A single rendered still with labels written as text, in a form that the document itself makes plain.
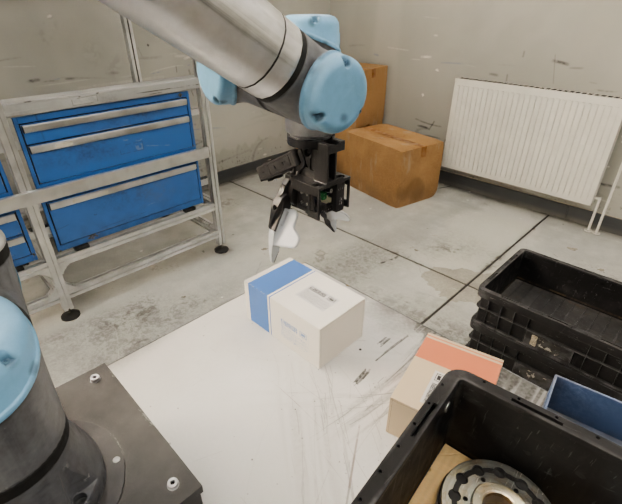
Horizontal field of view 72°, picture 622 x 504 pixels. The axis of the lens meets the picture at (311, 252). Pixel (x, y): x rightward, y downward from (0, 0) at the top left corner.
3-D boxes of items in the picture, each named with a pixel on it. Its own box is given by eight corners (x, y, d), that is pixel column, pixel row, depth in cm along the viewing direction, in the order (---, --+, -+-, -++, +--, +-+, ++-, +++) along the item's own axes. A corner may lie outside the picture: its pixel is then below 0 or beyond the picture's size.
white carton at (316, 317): (247, 317, 87) (243, 280, 82) (290, 292, 94) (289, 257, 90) (319, 369, 75) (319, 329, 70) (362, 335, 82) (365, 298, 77)
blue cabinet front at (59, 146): (57, 251, 183) (10, 117, 155) (202, 201, 227) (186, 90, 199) (60, 253, 182) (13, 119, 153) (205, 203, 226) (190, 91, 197)
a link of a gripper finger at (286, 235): (280, 270, 65) (305, 214, 64) (255, 255, 68) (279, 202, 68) (292, 273, 67) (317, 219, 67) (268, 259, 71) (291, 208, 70)
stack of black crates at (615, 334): (448, 402, 137) (476, 287, 114) (490, 354, 155) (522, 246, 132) (586, 489, 113) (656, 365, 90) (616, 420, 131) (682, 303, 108)
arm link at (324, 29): (265, 14, 56) (316, 13, 60) (269, 102, 61) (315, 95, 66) (301, 17, 50) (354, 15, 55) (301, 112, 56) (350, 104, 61)
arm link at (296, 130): (273, 103, 61) (313, 95, 66) (275, 135, 64) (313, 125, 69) (311, 112, 57) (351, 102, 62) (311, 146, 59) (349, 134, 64)
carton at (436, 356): (466, 472, 59) (477, 437, 55) (385, 431, 64) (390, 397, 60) (493, 393, 70) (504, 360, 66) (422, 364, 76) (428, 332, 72)
